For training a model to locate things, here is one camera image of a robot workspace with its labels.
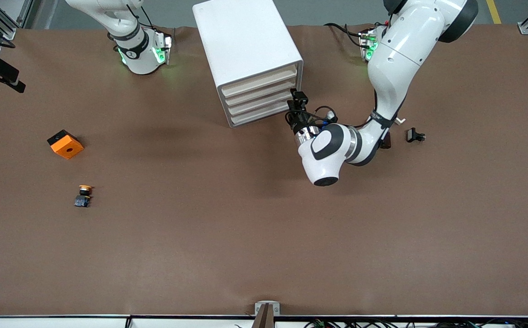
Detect brown post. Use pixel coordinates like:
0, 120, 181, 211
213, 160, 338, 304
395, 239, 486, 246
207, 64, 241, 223
251, 304, 275, 328

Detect black right base cable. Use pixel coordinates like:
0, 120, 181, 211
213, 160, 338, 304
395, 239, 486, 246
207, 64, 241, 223
125, 2, 175, 35

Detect grey metal bracket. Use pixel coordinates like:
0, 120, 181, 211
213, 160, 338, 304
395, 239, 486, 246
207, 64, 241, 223
255, 301, 281, 316

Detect black left base cable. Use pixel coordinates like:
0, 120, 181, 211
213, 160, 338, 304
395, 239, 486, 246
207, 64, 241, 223
323, 22, 367, 48

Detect tangled black cables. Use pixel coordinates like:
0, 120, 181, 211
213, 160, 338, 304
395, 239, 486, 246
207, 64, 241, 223
304, 319, 528, 328

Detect black base cable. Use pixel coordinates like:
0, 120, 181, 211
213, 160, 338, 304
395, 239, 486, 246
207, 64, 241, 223
323, 22, 367, 48
125, 2, 175, 35

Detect brown table cover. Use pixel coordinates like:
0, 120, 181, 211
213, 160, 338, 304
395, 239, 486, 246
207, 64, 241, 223
0, 23, 528, 317

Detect yellow push button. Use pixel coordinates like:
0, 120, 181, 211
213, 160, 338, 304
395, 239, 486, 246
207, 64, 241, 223
74, 184, 95, 208

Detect orange box with hole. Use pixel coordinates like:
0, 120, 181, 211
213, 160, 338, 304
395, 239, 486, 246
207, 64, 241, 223
47, 129, 84, 160

